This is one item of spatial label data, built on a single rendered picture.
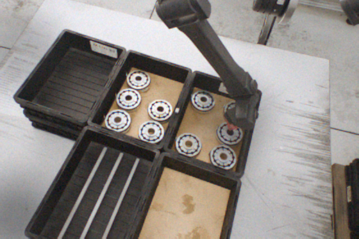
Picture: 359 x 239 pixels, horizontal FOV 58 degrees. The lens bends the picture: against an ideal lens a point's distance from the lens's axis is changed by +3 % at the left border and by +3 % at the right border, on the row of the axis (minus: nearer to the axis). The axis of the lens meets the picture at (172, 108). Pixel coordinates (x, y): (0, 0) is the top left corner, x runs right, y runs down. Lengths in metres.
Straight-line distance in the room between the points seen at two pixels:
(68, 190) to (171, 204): 0.37
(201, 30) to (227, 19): 2.22
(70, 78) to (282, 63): 1.08
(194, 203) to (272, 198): 0.37
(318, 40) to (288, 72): 1.35
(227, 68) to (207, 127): 0.48
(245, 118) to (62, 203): 0.69
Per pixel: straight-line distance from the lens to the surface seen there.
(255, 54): 1.80
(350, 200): 2.19
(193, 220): 1.19
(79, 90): 1.43
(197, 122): 1.33
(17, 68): 1.73
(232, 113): 1.13
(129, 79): 1.39
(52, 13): 1.95
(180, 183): 1.22
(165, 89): 1.40
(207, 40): 0.80
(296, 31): 3.10
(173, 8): 0.73
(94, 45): 1.48
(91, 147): 1.28
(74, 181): 1.24
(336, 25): 3.32
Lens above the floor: 1.98
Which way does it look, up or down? 59 degrees down
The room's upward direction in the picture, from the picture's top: 8 degrees clockwise
